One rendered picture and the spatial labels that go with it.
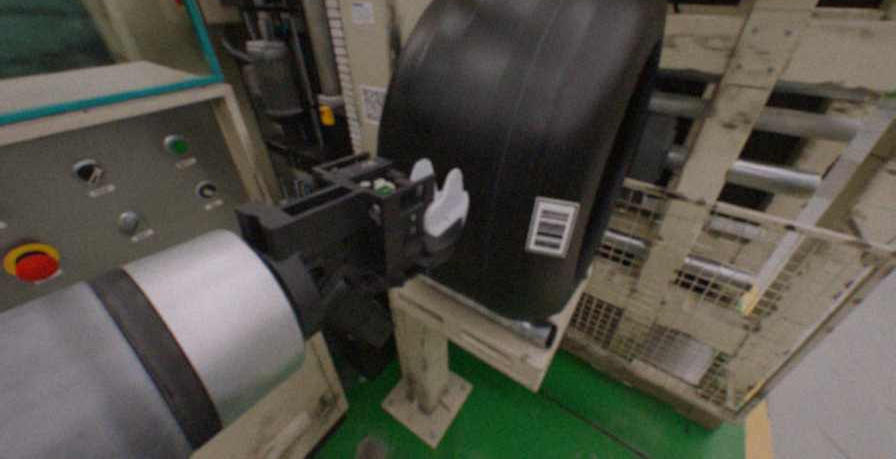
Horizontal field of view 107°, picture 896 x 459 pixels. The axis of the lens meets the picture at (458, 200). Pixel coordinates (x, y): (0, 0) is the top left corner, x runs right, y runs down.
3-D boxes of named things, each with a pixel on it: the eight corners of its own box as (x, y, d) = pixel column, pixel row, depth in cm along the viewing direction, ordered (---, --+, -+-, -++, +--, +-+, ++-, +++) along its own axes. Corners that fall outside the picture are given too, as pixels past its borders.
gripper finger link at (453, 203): (493, 159, 32) (436, 190, 25) (486, 212, 35) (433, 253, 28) (466, 151, 34) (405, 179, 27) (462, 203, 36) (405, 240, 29)
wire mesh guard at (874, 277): (480, 296, 142) (488, 145, 103) (482, 293, 143) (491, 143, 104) (736, 427, 100) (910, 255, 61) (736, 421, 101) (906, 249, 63)
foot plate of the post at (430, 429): (381, 405, 133) (379, 400, 131) (423, 353, 152) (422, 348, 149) (434, 449, 120) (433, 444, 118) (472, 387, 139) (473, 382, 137)
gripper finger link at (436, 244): (476, 222, 30) (412, 273, 23) (474, 236, 31) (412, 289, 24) (434, 206, 32) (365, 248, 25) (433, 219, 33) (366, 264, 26)
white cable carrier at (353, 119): (363, 201, 85) (320, -22, 59) (377, 193, 88) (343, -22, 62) (375, 207, 83) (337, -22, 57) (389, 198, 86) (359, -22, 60)
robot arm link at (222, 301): (241, 464, 16) (158, 356, 20) (329, 384, 19) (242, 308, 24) (180, 331, 11) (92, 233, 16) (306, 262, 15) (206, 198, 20)
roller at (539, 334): (401, 273, 75) (395, 262, 71) (413, 258, 77) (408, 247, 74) (548, 354, 58) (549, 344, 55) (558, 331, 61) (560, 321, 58)
